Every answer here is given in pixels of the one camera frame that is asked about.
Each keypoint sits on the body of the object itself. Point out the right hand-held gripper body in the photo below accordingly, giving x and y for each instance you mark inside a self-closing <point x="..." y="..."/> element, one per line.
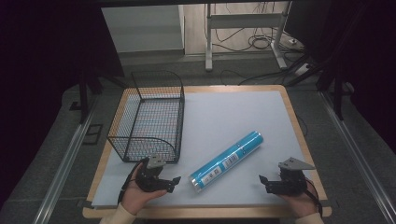
<point x="291" y="179"/>

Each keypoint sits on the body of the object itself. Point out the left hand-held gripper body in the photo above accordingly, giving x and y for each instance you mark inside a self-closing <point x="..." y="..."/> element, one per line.
<point x="149" y="177"/>

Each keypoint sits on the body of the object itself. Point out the blue cylindrical roll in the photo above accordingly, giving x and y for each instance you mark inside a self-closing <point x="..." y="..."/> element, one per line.
<point x="225" y="161"/>

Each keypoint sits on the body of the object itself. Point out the person's left hand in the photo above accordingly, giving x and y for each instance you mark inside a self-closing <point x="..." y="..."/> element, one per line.
<point x="137" y="196"/>

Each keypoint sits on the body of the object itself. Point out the person's right hand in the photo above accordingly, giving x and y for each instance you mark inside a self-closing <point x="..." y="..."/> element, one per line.
<point x="300" y="203"/>

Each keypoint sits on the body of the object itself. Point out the light grey table mat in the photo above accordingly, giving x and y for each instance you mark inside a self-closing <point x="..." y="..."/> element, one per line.
<point x="224" y="115"/>

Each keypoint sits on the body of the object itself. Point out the black metal stand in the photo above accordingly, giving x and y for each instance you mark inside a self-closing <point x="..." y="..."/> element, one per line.
<point x="85" y="93"/>
<point x="334" y="84"/>

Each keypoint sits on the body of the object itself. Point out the white power strip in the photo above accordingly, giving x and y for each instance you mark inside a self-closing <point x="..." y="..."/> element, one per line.
<point x="302" y="69"/>

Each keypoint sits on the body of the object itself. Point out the dark curtain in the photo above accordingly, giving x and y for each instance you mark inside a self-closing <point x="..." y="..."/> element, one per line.
<point x="46" y="62"/>
<point x="367" y="62"/>

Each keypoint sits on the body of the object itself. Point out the black rectangular floor frame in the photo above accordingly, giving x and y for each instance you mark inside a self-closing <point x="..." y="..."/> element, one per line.
<point x="92" y="134"/>

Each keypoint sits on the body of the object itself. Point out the aluminium floor rail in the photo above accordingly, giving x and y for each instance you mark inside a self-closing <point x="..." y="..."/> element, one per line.
<point x="358" y="152"/>
<point x="67" y="161"/>

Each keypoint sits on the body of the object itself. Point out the grey wall panel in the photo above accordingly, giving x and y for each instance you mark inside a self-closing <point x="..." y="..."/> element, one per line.
<point x="143" y="28"/>

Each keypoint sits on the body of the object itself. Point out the white metal desk frame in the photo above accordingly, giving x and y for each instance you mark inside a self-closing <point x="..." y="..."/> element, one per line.
<point x="243" y="20"/>

